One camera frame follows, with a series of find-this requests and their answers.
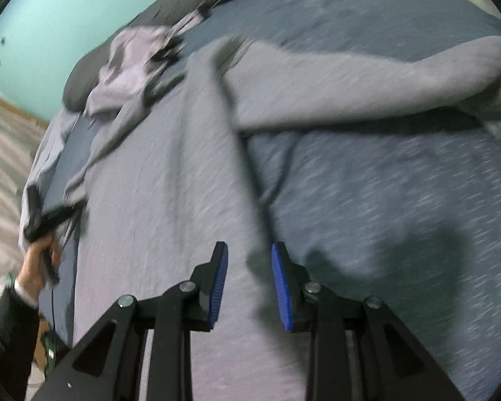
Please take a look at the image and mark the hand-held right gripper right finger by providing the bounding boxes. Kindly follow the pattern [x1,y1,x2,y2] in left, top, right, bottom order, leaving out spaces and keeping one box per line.
[271,241,464,401]

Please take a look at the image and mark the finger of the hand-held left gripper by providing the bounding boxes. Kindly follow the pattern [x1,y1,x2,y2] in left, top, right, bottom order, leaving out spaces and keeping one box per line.
[46,200,86,230]

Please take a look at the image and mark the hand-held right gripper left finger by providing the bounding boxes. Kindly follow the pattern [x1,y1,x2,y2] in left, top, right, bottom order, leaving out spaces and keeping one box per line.
[33,241,229,401]

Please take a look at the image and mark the grey knit sweater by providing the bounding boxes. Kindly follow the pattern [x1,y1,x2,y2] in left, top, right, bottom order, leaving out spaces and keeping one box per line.
[62,33,501,401]

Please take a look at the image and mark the person's left forearm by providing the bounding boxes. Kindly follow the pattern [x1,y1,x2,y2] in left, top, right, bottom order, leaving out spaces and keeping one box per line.
[0,280,41,401]

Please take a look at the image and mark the person's left hand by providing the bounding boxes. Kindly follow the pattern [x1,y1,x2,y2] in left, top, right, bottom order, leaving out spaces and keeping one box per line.
[17,234,63,298]

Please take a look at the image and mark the beige striped curtain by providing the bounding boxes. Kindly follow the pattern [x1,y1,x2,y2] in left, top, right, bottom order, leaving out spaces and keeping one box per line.
[0,81,51,276]

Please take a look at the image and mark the light grey duvet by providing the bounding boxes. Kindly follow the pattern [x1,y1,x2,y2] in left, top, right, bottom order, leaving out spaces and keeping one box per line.
[19,109,88,251]

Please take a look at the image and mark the blue patterned bed blanket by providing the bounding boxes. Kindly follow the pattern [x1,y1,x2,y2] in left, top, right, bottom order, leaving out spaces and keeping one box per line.
[37,0,501,401]

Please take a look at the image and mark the light lilac jacket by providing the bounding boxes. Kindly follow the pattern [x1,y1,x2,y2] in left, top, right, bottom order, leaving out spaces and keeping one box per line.
[83,10,205,118]

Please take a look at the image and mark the black cable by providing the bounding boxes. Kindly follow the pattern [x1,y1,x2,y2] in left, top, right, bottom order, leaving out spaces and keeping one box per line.
[48,282,60,345]

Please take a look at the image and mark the wooden frame strip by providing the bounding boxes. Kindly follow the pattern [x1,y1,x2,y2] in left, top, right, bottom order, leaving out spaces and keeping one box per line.
[0,98,48,128]

